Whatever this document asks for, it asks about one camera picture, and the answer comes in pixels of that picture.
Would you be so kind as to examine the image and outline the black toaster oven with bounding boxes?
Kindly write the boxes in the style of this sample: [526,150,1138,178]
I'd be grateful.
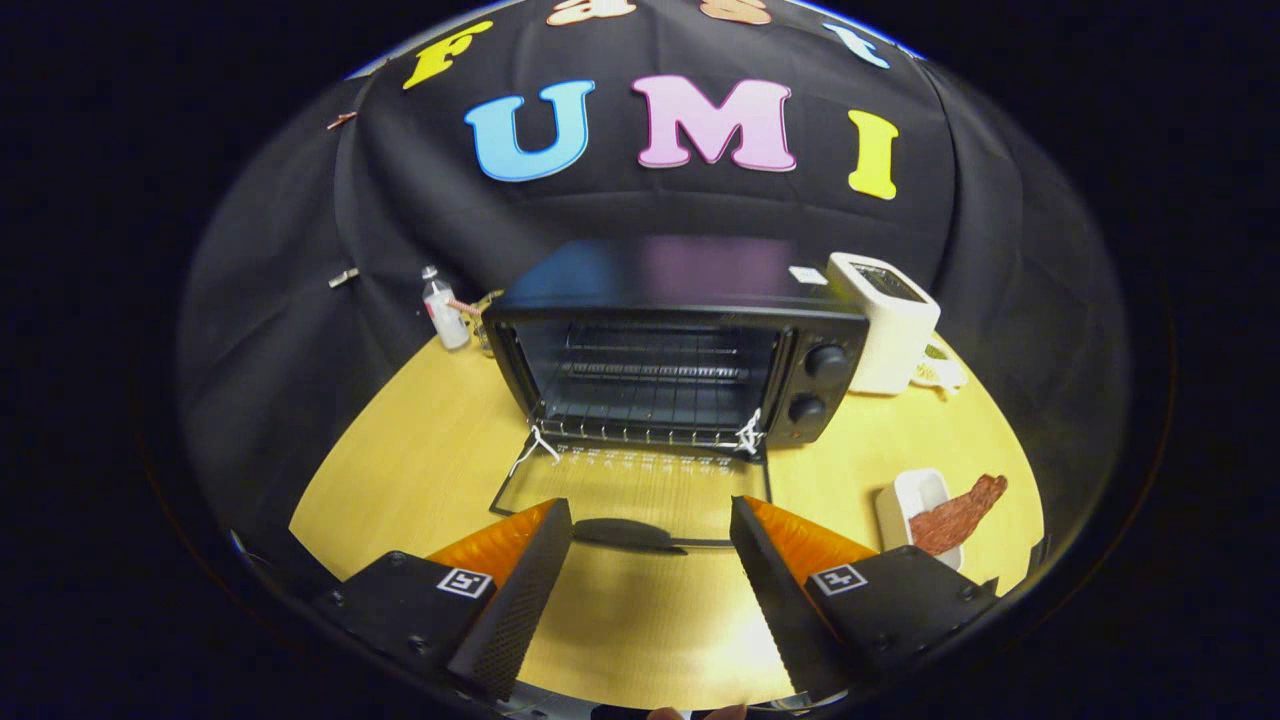
[480,237,871,554]

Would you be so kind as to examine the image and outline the reddish-brown meat piece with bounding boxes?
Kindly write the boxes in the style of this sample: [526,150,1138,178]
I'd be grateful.
[908,473,1009,557]

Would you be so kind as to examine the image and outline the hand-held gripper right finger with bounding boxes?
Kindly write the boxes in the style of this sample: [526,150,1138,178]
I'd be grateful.
[730,495,1001,701]

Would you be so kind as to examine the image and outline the clear plastic bottle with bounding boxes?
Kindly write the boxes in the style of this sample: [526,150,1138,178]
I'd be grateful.
[421,266,471,351]

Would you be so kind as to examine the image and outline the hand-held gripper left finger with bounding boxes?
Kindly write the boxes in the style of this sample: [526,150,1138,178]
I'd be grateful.
[315,498,575,701]

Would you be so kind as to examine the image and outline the white toaster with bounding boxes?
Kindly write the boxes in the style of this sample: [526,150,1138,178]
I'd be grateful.
[826,252,942,396]

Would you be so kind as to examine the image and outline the black backdrop cloth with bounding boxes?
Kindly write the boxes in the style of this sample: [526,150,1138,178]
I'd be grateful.
[178,0,1131,601]

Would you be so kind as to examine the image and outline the clear glass container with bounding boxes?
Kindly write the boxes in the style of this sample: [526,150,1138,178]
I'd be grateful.
[472,290,504,358]

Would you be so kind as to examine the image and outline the white rectangular dish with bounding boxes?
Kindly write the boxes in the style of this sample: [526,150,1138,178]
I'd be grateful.
[876,468,966,572]

